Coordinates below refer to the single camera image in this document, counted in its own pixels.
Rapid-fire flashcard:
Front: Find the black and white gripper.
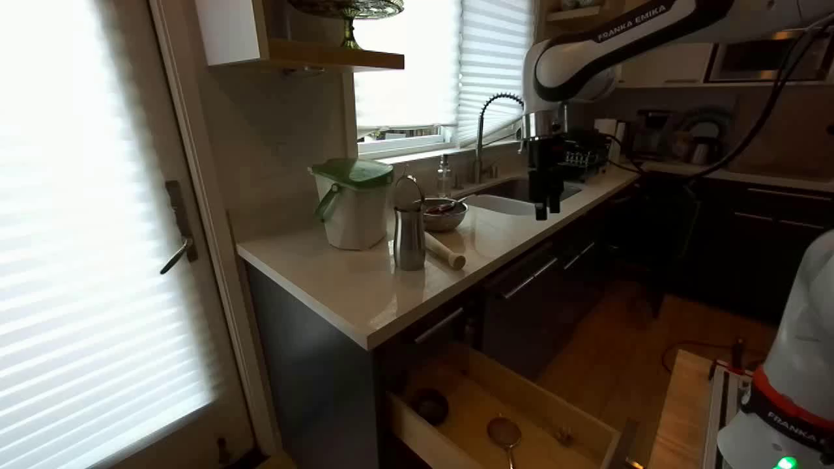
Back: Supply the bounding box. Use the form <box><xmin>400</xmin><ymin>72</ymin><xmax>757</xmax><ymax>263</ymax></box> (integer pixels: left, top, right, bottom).
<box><xmin>527</xmin><ymin>129</ymin><xmax>567</xmax><ymax>224</ymax></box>

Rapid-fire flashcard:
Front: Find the wooden rolling pin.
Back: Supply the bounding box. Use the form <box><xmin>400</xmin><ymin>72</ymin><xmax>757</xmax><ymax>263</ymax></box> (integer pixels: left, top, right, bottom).
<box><xmin>422</xmin><ymin>231</ymin><xmax>468</xmax><ymax>272</ymax></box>

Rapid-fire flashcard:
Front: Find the white kitchen sink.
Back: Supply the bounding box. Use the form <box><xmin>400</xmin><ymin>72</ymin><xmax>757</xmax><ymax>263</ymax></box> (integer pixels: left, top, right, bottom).
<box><xmin>462</xmin><ymin>172</ymin><xmax>587</xmax><ymax>219</ymax></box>

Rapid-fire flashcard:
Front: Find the black dish rack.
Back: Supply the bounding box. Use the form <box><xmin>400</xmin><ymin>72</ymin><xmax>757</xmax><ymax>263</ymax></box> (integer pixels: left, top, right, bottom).
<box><xmin>555</xmin><ymin>127</ymin><xmax>611</xmax><ymax>183</ymax></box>

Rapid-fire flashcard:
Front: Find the dark kitchen base cabinet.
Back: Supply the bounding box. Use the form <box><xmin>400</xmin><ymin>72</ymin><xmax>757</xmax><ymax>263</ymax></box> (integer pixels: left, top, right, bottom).
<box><xmin>244</xmin><ymin>167</ymin><xmax>648</xmax><ymax>469</ymax></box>

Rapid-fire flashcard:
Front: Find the chrome kitchen faucet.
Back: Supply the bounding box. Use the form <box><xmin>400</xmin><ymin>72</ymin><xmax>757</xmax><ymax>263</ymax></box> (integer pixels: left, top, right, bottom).
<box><xmin>472</xmin><ymin>90</ymin><xmax>528</xmax><ymax>185</ymax></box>

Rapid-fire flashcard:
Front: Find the metal bowl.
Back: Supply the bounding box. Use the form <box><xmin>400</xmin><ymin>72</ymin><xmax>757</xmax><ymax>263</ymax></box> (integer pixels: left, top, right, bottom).
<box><xmin>422</xmin><ymin>196</ymin><xmax>472</xmax><ymax>235</ymax></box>

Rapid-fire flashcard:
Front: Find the clear soap dispenser bottle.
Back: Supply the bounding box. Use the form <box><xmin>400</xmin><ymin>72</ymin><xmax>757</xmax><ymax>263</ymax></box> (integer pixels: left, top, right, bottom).
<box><xmin>434</xmin><ymin>154</ymin><xmax>455</xmax><ymax>200</ymax></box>

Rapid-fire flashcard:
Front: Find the stainless steel pitcher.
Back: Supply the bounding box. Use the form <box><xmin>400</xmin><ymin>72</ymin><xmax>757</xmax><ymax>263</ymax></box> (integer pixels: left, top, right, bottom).
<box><xmin>390</xmin><ymin>172</ymin><xmax>429</xmax><ymax>272</ymax></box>

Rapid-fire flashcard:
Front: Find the dark coffee machine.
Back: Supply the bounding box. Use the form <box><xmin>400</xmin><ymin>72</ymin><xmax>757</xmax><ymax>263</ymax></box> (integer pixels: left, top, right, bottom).
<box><xmin>674</xmin><ymin>107</ymin><xmax>738</xmax><ymax>170</ymax></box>

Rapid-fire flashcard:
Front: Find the white bin with green lid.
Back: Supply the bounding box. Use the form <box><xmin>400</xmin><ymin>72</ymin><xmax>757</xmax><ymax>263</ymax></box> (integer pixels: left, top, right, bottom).
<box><xmin>308</xmin><ymin>155</ymin><xmax>399</xmax><ymax>253</ymax></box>

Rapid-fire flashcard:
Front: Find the open wooden drawer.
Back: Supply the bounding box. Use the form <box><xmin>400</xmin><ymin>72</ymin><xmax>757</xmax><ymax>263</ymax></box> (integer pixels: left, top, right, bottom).
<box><xmin>385</xmin><ymin>338</ymin><xmax>626</xmax><ymax>469</ymax></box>

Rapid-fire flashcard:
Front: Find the small metal strainer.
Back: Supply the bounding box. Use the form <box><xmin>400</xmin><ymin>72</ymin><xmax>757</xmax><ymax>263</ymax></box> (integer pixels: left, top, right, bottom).
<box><xmin>485</xmin><ymin>414</ymin><xmax>527</xmax><ymax>469</ymax></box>

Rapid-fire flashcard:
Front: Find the black round lid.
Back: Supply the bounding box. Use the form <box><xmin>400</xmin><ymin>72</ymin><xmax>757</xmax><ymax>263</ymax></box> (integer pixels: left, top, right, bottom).
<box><xmin>409</xmin><ymin>384</ymin><xmax>450</xmax><ymax>427</ymax></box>

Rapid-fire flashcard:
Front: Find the wooden robot platform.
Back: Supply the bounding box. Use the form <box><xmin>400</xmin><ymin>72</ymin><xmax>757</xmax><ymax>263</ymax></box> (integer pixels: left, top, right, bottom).
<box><xmin>645</xmin><ymin>347</ymin><xmax>718</xmax><ymax>469</ymax></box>

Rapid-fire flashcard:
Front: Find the green glass cake stand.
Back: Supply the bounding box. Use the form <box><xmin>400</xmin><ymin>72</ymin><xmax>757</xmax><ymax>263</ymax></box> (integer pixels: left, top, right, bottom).
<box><xmin>287</xmin><ymin>0</ymin><xmax>407</xmax><ymax>51</ymax></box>

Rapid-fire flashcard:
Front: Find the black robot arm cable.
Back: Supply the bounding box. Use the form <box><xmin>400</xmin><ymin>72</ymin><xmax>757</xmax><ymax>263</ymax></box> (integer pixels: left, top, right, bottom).
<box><xmin>607</xmin><ymin>11</ymin><xmax>834</xmax><ymax>179</ymax></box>

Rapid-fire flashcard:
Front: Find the built-in wall oven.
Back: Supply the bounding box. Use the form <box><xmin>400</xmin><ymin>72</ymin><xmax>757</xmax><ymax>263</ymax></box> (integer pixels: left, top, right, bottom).
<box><xmin>703</xmin><ymin>30</ymin><xmax>834</xmax><ymax>89</ymax></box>

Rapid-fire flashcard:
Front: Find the wooden wall shelf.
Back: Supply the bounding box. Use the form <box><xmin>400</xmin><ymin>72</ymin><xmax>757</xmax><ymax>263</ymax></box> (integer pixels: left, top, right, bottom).
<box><xmin>193</xmin><ymin>0</ymin><xmax>409</xmax><ymax>76</ymax></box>

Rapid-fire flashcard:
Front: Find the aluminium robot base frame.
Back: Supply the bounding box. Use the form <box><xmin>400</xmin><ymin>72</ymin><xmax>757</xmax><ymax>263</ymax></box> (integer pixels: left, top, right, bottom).
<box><xmin>700</xmin><ymin>357</ymin><xmax>761</xmax><ymax>469</ymax></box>

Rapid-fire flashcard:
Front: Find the metal door handle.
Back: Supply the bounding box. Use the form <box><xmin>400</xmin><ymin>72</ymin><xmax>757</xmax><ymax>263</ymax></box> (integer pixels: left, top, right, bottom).
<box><xmin>157</xmin><ymin>177</ymin><xmax>200</xmax><ymax>276</ymax></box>

